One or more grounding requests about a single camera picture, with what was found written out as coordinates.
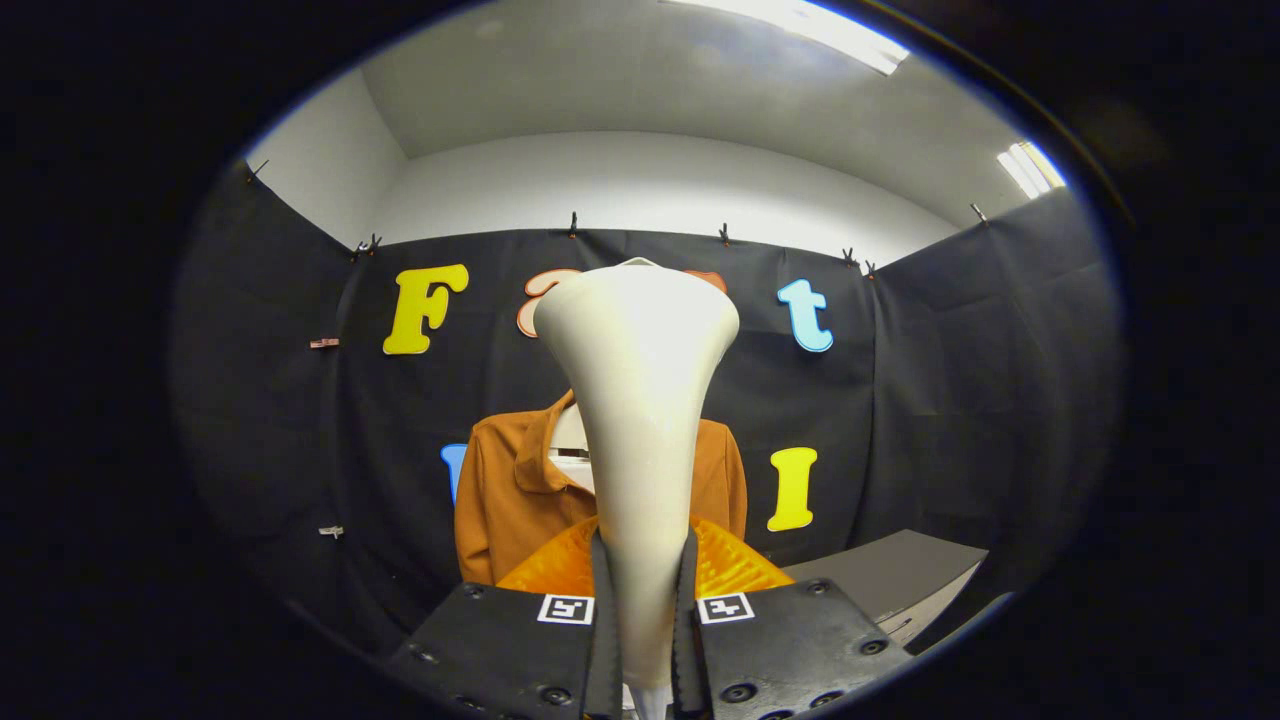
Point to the long ceiling light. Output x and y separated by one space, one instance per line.
830 25

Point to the white mannequin torso stand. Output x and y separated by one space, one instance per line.
570 470

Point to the orange-brown button shirt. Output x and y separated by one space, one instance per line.
500 510

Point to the black backdrop cloth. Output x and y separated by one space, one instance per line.
950 420

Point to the row of black backdrop clips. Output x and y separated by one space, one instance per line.
573 225

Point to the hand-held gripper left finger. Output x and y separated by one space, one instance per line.
605 650

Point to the grey cabinet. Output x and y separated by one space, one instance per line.
900 570

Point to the white garment steamer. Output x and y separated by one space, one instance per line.
635 400

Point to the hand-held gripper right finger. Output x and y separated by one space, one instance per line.
685 650

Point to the small ceiling light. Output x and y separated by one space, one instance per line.
1030 170

